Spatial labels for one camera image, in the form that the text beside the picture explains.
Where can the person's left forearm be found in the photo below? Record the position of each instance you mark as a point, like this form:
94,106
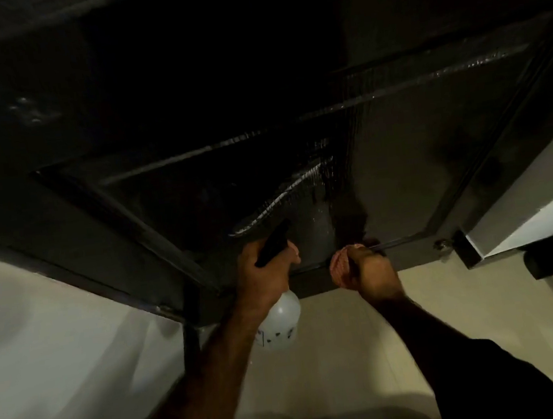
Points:
203,399

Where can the black wooden door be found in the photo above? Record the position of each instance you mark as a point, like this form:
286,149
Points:
192,77

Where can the orange checked cloth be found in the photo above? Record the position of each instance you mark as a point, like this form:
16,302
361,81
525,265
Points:
337,264

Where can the black right sleeve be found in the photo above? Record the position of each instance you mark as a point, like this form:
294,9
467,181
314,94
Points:
510,384

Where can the white spray bottle black trigger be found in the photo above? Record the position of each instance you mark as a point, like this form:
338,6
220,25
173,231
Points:
282,325

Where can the person's right hand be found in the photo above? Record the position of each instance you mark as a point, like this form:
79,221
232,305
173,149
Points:
379,279

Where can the person's left hand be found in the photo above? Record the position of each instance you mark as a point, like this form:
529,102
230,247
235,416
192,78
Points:
265,282

